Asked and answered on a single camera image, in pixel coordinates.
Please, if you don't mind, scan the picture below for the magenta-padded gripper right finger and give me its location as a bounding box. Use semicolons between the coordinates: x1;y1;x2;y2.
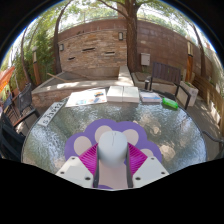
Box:
125;143;170;189

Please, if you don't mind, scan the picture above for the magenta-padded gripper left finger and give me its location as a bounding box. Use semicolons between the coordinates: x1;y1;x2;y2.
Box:
54;143;101;189

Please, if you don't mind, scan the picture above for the white computer mouse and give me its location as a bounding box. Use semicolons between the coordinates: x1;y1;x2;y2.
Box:
96;130;130;187

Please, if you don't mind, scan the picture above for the purple paw-shaped mouse pad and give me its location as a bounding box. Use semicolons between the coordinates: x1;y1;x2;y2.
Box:
64;118;163;191

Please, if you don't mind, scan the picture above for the white number plate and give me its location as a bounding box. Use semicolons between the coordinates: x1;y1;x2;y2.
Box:
36;100;68;128

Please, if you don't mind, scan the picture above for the green plastic pack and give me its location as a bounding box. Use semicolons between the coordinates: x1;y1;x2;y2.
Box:
161;97;179;110

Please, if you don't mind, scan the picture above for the black metal armchair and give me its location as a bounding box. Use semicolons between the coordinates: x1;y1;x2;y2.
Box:
0;113;28;161
201;129;224;161

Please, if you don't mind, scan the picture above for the printed paper sheet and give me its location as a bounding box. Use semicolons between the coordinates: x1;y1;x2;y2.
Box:
64;88;108;108

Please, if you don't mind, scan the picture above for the white flat box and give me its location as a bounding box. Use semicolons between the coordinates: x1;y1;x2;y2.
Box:
122;85;141;104
106;85;124;103

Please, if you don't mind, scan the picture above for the black mesh chair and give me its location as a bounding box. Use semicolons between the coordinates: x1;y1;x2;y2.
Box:
16;82;41;124

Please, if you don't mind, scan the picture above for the white square planter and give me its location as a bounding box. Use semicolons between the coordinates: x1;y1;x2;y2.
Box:
175;80;200;107

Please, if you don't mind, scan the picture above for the dark wooden slatted chair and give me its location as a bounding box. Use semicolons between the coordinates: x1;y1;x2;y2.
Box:
144;61;193;110

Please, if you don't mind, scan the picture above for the slim tree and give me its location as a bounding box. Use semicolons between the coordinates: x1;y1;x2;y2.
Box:
192;23;208;78

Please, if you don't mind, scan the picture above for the large tree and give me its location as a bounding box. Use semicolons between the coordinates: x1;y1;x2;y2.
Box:
98;0;149;73

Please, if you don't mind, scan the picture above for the grey wall utility box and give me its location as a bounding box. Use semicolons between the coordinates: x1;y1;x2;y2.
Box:
140;52;151;67

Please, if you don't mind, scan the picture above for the wooden post lamp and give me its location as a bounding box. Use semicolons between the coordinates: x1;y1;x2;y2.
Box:
186;39;195;83

